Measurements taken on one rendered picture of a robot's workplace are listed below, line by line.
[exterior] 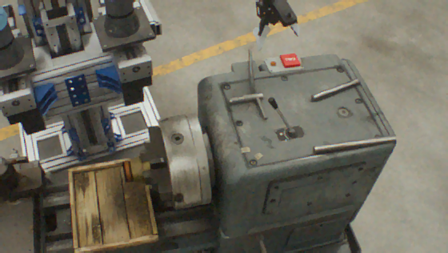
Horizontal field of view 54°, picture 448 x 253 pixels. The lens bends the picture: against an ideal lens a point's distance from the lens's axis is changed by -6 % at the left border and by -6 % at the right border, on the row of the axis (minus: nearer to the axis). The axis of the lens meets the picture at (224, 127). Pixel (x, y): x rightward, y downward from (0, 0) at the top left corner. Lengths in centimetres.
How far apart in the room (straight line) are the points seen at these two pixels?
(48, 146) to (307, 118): 176
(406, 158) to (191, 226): 187
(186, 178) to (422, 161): 210
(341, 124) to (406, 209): 152
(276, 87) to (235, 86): 14
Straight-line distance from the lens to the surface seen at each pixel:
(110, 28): 194
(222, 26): 382
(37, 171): 175
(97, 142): 260
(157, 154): 156
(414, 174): 315
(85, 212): 177
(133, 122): 286
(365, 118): 158
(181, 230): 171
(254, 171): 138
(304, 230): 187
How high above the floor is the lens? 240
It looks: 51 degrees down
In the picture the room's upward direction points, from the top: 4 degrees clockwise
